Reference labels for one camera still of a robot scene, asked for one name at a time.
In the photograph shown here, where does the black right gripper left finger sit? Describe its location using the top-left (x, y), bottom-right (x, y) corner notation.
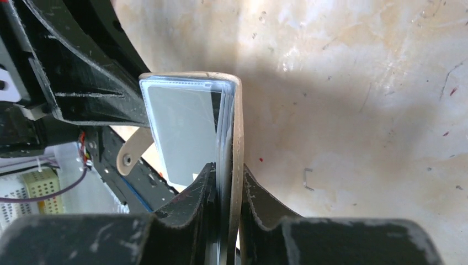
top-left (1, 163), bottom-right (218, 264)

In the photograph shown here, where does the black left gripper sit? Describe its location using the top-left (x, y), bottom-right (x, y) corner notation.
top-left (1, 1), bottom-right (149, 157)

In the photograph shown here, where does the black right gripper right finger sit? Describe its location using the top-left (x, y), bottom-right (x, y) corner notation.
top-left (240, 168), bottom-right (443, 264)

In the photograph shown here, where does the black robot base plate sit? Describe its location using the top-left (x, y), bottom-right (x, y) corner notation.
top-left (86, 126), bottom-right (180, 215)

